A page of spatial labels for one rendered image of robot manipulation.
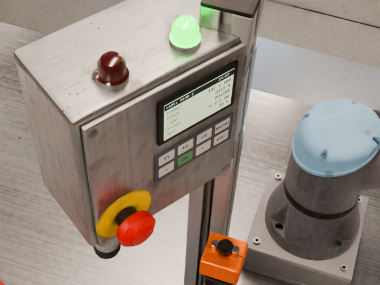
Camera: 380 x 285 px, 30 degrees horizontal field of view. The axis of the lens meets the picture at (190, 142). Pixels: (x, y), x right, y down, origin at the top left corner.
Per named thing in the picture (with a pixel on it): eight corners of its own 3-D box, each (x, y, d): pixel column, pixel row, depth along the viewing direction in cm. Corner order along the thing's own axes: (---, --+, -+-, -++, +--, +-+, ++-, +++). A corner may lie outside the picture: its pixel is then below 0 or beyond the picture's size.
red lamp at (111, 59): (89, 74, 55) (86, 54, 53) (117, 60, 56) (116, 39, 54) (107, 95, 54) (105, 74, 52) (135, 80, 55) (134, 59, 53)
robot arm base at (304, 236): (255, 244, 112) (263, 207, 105) (276, 175, 122) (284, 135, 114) (349, 272, 110) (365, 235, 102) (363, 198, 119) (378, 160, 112)
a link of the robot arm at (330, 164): (272, 159, 111) (286, 98, 101) (352, 146, 114) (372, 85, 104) (299, 221, 103) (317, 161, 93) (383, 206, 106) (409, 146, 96)
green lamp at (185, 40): (162, 38, 58) (162, 17, 56) (188, 25, 59) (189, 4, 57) (181, 57, 57) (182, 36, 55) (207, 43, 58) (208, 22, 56)
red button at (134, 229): (105, 213, 63) (124, 237, 61) (141, 192, 64) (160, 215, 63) (108, 234, 66) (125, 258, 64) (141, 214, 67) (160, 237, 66)
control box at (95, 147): (42, 183, 72) (10, 49, 57) (177, 108, 78) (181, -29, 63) (95, 255, 67) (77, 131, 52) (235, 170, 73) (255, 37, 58)
